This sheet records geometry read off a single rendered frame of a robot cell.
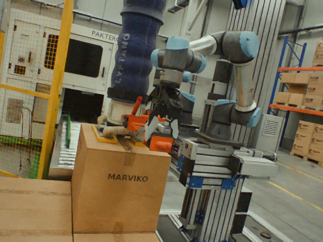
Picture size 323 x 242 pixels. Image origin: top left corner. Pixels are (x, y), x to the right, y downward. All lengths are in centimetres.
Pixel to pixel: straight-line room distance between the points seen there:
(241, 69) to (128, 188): 78
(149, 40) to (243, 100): 58
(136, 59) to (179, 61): 52
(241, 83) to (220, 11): 1160
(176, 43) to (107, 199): 76
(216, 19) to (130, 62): 1147
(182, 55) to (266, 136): 119
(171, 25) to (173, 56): 1081
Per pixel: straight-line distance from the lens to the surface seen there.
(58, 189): 172
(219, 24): 1278
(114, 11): 1104
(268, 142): 196
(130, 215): 132
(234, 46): 126
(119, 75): 136
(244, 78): 134
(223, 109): 152
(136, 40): 136
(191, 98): 195
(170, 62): 86
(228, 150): 158
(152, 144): 84
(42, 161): 267
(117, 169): 120
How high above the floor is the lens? 124
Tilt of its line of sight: 6 degrees down
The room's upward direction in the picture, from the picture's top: 11 degrees clockwise
